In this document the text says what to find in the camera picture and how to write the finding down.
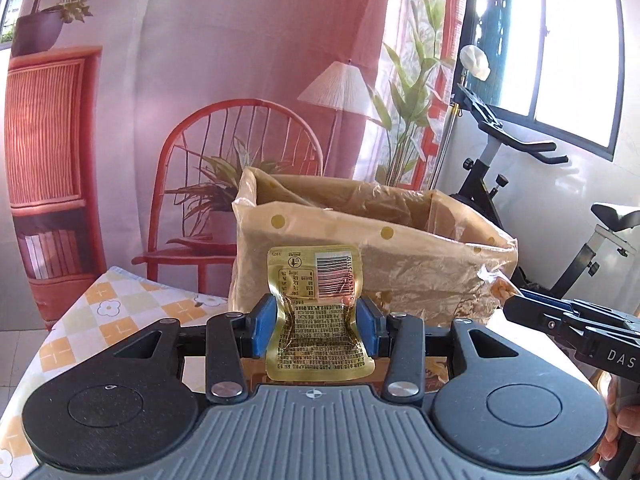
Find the printed room backdrop cloth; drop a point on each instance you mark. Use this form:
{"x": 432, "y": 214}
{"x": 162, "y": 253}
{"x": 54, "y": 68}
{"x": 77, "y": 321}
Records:
{"x": 200, "y": 60}

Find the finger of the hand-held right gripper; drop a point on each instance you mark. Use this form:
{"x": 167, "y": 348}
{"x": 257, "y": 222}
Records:
{"x": 550, "y": 315}

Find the gold snack packet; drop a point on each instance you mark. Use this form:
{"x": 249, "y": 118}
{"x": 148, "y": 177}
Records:
{"x": 320, "y": 330}

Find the black exercise bike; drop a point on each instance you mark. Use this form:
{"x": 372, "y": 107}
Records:
{"x": 480, "y": 175}

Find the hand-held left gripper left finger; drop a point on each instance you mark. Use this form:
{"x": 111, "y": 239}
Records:
{"x": 262, "y": 327}

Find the brown candy clear wrapper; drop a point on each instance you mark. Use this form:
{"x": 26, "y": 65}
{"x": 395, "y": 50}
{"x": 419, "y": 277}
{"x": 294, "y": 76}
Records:
{"x": 500, "y": 287}

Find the cardboard box with plastic liner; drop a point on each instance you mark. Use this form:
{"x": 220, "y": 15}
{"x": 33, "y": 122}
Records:
{"x": 425, "y": 270}

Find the person's right hand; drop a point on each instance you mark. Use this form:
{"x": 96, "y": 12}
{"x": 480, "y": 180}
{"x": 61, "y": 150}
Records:
{"x": 629, "y": 420}

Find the white cloth cap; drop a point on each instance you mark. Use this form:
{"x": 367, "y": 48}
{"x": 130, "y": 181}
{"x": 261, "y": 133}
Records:
{"x": 475, "y": 61}

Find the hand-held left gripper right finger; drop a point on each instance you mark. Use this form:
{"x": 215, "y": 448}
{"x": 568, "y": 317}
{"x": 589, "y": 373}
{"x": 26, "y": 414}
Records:
{"x": 369, "y": 327}

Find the metal pole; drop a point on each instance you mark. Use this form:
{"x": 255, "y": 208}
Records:
{"x": 446, "y": 140}

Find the barred window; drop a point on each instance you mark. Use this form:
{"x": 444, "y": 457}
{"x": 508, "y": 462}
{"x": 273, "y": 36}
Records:
{"x": 565, "y": 60}

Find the checked floral tablecloth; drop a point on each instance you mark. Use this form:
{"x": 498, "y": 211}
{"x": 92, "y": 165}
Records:
{"x": 115, "y": 305}

